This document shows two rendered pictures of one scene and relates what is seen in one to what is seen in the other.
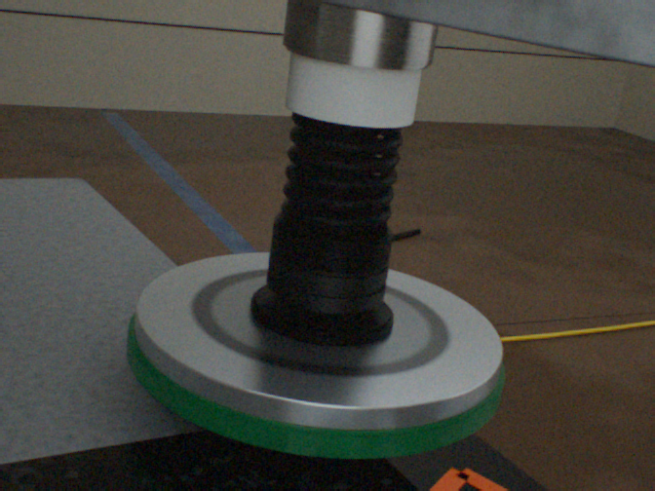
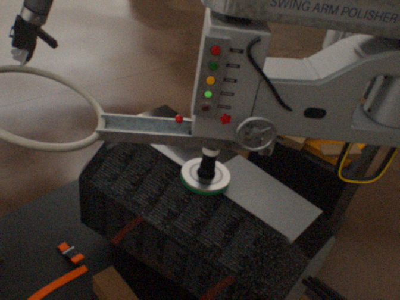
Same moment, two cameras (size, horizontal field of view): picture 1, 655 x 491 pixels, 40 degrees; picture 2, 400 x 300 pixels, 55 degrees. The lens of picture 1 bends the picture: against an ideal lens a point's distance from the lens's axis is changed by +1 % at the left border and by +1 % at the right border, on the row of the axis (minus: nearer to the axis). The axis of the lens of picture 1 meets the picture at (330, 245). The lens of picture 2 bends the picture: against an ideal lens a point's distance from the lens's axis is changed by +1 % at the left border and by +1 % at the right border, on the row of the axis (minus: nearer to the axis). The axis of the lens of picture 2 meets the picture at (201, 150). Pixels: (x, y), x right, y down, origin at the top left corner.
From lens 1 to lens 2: 191 cm
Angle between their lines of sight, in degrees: 121
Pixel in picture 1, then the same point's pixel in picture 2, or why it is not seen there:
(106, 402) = not seen: hidden behind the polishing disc
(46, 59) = not seen: outside the picture
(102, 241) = (259, 210)
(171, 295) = (225, 171)
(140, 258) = (249, 206)
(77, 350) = (235, 180)
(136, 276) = (244, 200)
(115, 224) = (264, 218)
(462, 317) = (188, 178)
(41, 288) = (252, 191)
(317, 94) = not seen: hidden behind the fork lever
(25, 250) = (265, 202)
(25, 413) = (230, 168)
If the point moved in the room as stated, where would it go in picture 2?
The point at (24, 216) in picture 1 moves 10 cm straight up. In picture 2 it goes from (279, 214) to (286, 197)
